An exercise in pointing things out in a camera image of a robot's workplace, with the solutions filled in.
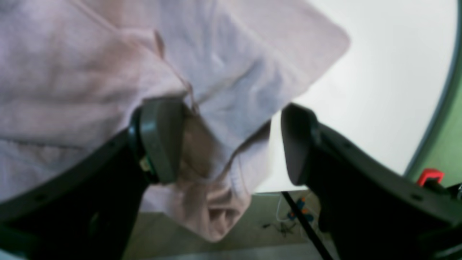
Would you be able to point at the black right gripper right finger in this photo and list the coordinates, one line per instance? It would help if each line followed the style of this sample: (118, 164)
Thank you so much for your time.
(370, 212)

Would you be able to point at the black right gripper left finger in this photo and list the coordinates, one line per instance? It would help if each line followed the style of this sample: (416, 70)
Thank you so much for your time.
(89, 211)

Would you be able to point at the pink t-shirt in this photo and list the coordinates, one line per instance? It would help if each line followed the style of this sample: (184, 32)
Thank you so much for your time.
(73, 71)

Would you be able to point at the red black clamp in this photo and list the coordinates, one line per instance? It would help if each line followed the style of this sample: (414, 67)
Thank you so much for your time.
(430, 174)

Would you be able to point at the blue orange glue gun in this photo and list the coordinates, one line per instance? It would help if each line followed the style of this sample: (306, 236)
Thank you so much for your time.
(300, 204)

